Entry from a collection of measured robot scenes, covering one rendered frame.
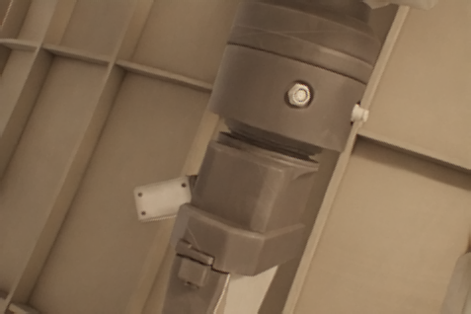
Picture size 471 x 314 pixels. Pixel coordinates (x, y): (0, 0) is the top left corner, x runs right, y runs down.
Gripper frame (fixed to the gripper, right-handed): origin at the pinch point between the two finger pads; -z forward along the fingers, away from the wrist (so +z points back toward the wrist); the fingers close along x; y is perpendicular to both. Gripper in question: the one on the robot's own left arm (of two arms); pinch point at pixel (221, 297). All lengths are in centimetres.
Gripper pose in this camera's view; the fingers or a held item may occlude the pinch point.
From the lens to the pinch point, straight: 42.6
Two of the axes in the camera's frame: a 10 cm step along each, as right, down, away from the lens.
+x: 3.6, 0.1, 9.3
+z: 3.0, -9.5, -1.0
